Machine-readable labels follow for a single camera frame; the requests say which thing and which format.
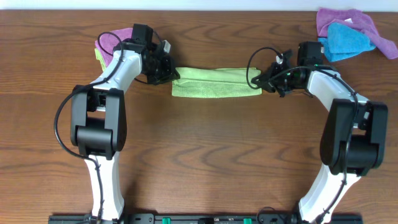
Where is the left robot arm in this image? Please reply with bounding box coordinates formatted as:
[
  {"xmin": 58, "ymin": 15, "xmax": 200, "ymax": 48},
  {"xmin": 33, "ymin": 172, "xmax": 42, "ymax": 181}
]
[{"xmin": 70, "ymin": 24, "xmax": 180, "ymax": 223}]

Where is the crumpled purple cloth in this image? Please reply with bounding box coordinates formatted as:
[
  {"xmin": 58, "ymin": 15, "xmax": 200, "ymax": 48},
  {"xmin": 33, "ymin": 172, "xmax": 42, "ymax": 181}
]
[{"xmin": 316, "ymin": 8, "xmax": 397, "ymax": 60}]

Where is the crumpled blue cloth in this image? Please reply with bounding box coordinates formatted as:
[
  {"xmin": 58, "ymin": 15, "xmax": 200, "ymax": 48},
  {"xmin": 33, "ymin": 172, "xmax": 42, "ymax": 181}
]
[{"xmin": 318, "ymin": 22, "xmax": 376, "ymax": 62}]

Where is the light green microfiber cloth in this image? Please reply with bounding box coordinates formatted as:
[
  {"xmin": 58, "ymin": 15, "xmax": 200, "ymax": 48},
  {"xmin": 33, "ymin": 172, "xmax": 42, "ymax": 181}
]
[{"xmin": 172, "ymin": 67, "xmax": 262, "ymax": 98}]

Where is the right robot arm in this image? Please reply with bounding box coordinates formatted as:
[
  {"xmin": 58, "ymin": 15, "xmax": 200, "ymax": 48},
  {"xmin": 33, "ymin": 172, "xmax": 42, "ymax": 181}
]
[{"xmin": 246, "ymin": 42, "xmax": 388, "ymax": 223}]

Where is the folded purple cloth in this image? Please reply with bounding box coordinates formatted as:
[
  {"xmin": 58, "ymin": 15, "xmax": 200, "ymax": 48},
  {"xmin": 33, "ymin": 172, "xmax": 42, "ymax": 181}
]
[{"xmin": 95, "ymin": 27, "xmax": 132, "ymax": 67}]

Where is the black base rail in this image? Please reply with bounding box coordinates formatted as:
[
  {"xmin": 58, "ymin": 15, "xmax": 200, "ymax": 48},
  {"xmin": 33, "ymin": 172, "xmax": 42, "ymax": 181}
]
[{"xmin": 48, "ymin": 212, "xmax": 364, "ymax": 224}]

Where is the folded green cloth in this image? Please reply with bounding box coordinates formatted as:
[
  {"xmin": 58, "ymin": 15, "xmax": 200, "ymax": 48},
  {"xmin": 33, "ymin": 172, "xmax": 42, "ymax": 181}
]
[{"xmin": 95, "ymin": 48, "xmax": 106, "ymax": 71}]

